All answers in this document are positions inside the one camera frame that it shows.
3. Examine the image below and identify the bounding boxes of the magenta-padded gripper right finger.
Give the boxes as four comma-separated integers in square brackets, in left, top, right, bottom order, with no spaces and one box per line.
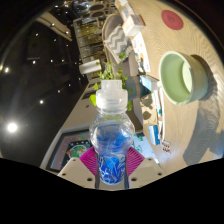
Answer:
[124,146,166,190]

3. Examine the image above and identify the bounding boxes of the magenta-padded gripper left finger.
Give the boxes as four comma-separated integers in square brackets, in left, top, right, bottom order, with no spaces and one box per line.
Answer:
[57,146,101,190]

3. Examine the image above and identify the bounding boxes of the clear bottle with blue label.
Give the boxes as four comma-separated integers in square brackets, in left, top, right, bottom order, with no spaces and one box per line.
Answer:
[88,79,136,185]

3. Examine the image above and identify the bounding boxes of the window with festive decals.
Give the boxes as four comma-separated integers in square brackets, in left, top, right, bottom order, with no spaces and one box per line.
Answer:
[44,128,158,173]

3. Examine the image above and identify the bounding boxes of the pill blister pack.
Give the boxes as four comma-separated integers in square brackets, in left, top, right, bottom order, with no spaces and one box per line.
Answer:
[160,139,173,154]

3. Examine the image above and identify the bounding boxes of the blue white small box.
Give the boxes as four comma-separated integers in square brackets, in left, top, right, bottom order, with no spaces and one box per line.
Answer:
[147,124,162,146]

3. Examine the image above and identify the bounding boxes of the white pen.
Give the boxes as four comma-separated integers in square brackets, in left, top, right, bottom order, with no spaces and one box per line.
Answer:
[155,88,167,141]

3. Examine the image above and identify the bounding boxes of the group of ceiling lights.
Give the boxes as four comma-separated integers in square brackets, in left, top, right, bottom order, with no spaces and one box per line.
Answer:
[0,19,68,134]

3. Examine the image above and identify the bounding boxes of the light blue small box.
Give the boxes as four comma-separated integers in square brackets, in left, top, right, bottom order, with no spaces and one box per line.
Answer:
[139,73,161,92]

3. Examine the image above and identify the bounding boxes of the light green cup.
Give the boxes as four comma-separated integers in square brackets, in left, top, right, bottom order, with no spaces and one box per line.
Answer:
[158,50,210,107]

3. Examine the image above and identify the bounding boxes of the green potted plant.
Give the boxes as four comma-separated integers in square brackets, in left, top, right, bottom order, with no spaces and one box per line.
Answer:
[89,60,151,113]

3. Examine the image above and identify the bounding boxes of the white round pillar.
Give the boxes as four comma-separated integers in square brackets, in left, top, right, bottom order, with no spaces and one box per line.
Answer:
[78,59,103,75]

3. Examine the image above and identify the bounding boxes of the white printed paper sheet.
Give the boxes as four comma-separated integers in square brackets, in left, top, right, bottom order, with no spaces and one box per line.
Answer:
[131,31,152,74]

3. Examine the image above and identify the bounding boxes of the grey white chevron cushion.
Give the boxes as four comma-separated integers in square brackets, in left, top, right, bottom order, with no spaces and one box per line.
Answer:
[103,24,134,65]

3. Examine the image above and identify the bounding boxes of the grey curved sofa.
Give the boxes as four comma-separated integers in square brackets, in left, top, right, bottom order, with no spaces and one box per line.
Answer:
[100,13,141,78]

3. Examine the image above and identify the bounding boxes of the flat round red coaster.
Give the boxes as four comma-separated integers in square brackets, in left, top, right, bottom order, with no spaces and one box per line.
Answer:
[161,9,185,31]

